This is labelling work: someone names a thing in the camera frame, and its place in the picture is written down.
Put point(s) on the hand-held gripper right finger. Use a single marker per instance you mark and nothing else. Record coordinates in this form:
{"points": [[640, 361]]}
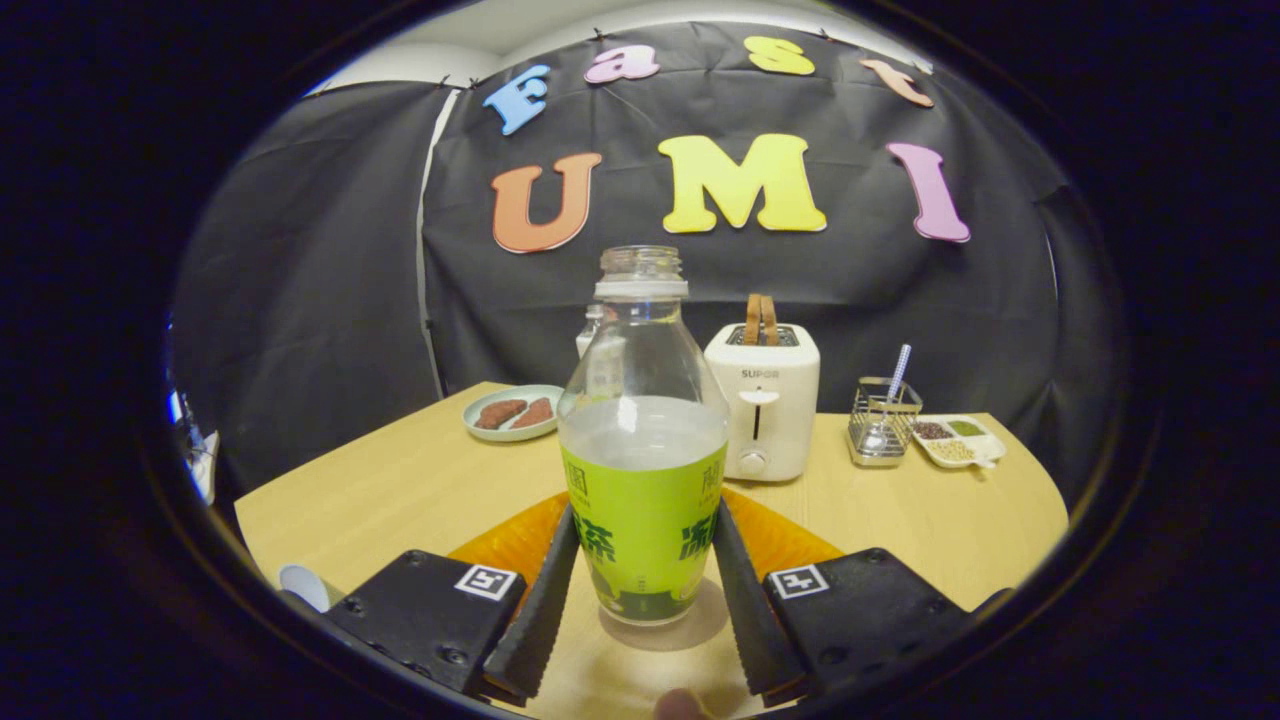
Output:
{"points": [[745, 620]]}

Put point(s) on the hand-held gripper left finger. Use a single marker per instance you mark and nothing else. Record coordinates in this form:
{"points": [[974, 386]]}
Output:
{"points": [[540, 620]]}

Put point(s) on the green label juice bottle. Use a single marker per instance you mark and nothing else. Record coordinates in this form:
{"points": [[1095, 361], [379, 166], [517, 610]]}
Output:
{"points": [[645, 510]]}

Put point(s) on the white cup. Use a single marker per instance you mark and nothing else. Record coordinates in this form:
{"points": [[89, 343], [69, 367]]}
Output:
{"points": [[303, 585]]}

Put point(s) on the small capped green drink bottle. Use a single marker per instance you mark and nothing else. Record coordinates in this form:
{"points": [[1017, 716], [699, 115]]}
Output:
{"points": [[588, 338]]}

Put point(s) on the wooden table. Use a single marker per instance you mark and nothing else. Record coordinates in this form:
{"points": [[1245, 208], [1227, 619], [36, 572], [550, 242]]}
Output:
{"points": [[400, 490]]}

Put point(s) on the pale green plate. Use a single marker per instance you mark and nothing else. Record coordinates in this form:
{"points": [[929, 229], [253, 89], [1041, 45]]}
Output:
{"points": [[482, 432]]}

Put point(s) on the white toaster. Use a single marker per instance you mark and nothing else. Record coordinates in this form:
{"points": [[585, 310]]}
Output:
{"points": [[775, 420]]}

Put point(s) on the brown food piece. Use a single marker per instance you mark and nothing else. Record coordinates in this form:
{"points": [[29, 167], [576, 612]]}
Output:
{"points": [[498, 413], [535, 413]]}

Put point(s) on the white divided tray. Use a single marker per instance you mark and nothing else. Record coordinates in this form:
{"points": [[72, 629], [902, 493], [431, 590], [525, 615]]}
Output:
{"points": [[955, 450]]}

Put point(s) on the striped straw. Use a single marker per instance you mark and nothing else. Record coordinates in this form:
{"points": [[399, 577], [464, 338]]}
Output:
{"points": [[900, 368]]}

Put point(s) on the brown toast slice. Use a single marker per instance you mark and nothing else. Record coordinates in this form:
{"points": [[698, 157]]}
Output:
{"points": [[752, 318]]}

